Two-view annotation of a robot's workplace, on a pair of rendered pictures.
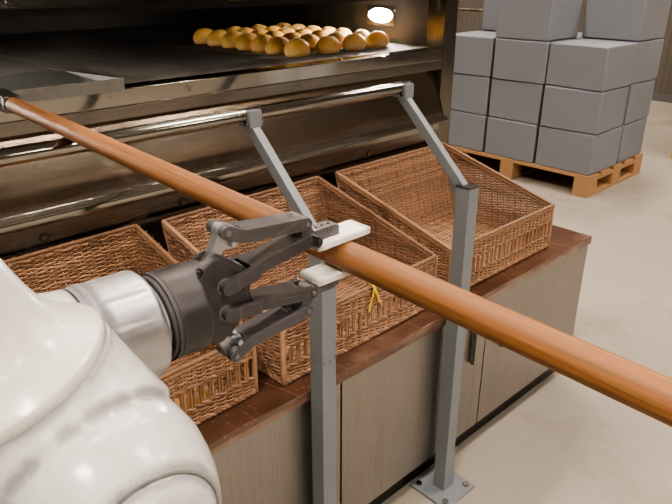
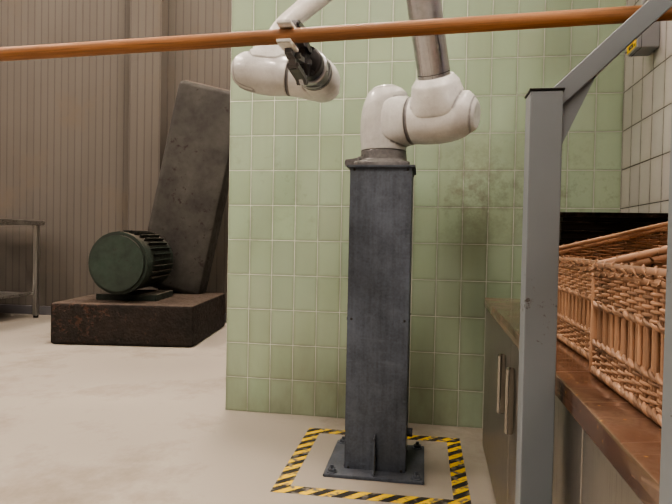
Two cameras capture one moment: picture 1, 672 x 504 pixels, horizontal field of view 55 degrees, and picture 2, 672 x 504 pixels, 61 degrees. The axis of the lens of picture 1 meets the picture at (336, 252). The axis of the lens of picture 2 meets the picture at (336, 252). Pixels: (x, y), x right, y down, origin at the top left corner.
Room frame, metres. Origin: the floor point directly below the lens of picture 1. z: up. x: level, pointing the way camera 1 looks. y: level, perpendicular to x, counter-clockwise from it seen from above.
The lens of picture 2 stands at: (1.61, -0.63, 0.76)
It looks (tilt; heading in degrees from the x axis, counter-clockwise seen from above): 1 degrees down; 143
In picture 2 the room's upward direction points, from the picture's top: 1 degrees clockwise
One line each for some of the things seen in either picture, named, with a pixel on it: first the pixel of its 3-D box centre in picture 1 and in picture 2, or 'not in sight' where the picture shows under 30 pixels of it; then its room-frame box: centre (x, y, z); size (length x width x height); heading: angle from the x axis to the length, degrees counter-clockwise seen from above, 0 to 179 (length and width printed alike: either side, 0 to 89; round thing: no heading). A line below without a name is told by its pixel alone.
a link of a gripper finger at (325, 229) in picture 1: (314, 224); not in sight; (0.57, 0.02, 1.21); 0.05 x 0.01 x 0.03; 133
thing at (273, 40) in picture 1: (290, 37); not in sight; (2.46, 0.17, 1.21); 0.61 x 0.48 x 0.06; 43
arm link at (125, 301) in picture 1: (118, 331); (312, 69); (0.44, 0.17, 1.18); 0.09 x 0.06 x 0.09; 43
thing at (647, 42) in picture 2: not in sight; (642, 37); (0.68, 1.35, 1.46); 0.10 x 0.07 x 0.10; 133
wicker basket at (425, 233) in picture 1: (445, 209); not in sight; (1.98, -0.36, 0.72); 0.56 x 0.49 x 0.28; 133
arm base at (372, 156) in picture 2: not in sight; (377, 160); (0.15, 0.64, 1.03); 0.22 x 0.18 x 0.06; 44
